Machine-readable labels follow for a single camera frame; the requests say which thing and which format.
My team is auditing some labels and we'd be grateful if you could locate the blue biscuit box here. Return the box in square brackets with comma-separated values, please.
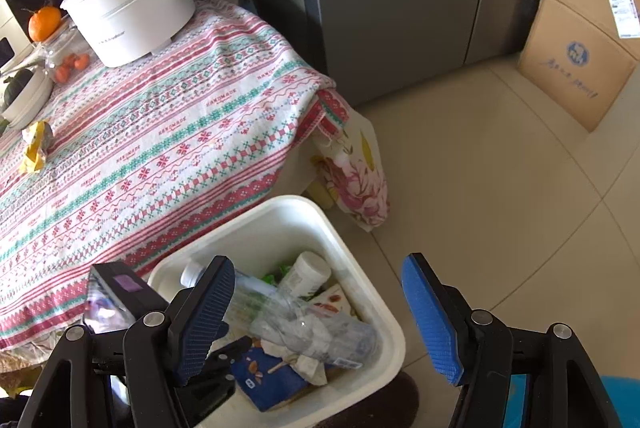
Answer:
[231, 347, 309, 412]

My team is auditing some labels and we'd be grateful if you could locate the clear plastic bottle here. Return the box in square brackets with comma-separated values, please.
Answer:
[179, 257, 379, 365]

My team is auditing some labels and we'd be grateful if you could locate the white printed wrapper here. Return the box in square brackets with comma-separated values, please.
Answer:
[260, 340, 328, 387]

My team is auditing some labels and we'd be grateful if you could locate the green snack bag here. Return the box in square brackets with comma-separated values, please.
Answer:
[262, 263, 292, 287]

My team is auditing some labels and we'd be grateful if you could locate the orange white snack bag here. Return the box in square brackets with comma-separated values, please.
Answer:
[310, 284, 357, 318]

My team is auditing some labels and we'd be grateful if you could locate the white yogurt bottle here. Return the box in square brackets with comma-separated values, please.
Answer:
[278, 252, 332, 300]

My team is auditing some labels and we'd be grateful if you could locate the yellow snack wrapper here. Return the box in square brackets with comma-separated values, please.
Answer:
[20, 120, 53, 174]

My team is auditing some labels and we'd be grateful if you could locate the white trash bin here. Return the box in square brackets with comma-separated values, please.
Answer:
[149, 196, 406, 427]

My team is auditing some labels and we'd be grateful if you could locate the blue plastic stool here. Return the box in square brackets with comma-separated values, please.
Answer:
[502, 372, 640, 428]

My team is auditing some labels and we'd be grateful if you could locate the brown slipper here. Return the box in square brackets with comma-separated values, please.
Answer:
[317, 372, 420, 428]

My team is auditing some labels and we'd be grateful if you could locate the patterned tablecloth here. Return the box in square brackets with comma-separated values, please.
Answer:
[1, 0, 349, 351]

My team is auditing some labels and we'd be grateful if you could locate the dark green squash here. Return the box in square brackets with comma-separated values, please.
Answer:
[4, 68, 34, 107]

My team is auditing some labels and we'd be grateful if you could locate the lower cardboard box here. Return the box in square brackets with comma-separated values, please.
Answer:
[518, 0, 638, 132]

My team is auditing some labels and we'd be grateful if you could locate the glass jar with lid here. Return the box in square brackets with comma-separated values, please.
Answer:
[42, 27, 94, 84]

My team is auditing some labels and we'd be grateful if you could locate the large orange tangerine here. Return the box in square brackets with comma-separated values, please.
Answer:
[27, 6, 62, 42]

